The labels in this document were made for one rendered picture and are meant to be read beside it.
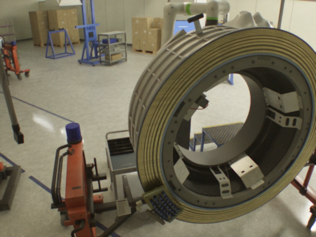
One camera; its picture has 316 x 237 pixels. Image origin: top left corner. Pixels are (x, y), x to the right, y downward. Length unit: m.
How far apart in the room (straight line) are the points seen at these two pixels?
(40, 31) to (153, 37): 6.27
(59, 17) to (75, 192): 11.92
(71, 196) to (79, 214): 0.12
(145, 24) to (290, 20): 5.27
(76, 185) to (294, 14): 8.62
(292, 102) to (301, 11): 7.48
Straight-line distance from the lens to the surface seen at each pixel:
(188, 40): 1.62
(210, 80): 1.41
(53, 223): 2.84
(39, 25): 13.97
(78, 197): 1.58
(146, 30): 10.29
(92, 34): 8.92
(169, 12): 2.22
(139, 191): 2.54
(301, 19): 9.31
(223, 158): 2.21
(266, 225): 2.83
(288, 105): 1.97
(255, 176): 2.13
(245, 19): 1.73
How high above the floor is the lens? 2.00
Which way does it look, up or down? 26 degrees down
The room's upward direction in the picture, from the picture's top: straight up
